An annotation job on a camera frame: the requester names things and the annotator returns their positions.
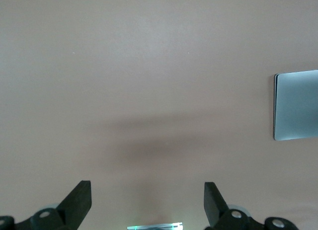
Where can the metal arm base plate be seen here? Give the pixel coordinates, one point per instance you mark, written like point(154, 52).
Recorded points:
point(154, 227)

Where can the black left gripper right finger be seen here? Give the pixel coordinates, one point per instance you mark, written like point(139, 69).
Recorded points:
point(211, 202)

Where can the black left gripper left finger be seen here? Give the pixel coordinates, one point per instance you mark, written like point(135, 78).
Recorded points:
point(79, 200)

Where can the grey laptop with black keyboard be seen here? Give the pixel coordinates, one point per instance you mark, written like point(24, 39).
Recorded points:
point(298, 105)

